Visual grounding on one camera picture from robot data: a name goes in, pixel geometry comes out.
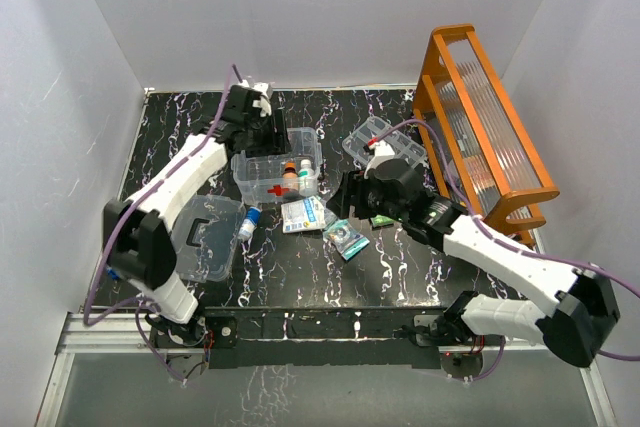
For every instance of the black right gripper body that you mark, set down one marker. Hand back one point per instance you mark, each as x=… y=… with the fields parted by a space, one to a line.
x=375 y=204

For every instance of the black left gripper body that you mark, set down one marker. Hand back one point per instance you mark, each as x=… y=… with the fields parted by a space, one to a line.
x=261 y=136

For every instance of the brown bottle orange cap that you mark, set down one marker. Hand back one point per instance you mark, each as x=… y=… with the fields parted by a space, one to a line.
x=290 y=181

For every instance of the teal packet with round item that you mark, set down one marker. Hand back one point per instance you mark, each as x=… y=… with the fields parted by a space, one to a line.
x=345 y=238

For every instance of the clear first aid box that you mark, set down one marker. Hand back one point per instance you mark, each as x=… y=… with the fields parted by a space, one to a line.
x=259 y=179

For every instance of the white blue mask packet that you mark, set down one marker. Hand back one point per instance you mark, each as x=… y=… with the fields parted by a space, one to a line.
x=307 y=214

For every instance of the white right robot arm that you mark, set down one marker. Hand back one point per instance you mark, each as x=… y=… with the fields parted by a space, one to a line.
x=570 y=310

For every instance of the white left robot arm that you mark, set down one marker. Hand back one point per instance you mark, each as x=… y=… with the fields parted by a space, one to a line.
x=137 y=243

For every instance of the green small box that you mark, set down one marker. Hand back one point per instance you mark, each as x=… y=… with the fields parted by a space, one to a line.
x=380 y=221

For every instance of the clear compartment tray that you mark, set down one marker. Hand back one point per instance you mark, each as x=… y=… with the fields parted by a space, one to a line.
x=364 y=143

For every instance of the blue white tube bottle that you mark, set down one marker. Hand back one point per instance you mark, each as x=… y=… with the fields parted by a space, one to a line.
x=249 y=224

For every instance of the orange wooden rack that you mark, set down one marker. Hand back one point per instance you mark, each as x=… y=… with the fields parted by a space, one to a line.
x=477 y=146

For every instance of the blue clamp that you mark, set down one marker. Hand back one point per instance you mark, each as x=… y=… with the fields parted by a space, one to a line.
x=112 y=274

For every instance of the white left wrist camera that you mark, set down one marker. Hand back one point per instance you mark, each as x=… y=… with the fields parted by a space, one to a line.
x=260 y=95

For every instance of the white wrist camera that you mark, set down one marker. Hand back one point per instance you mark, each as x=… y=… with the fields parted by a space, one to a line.
x=260 y=95
x=381 y=152

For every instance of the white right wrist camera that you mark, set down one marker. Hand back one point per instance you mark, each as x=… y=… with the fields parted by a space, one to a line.
x=381 y=152

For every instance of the clear box lid black handle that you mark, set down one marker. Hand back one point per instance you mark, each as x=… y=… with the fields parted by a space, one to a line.
x=205 y=237

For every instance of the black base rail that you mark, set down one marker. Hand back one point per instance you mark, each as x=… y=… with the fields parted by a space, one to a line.
x=335 y=336

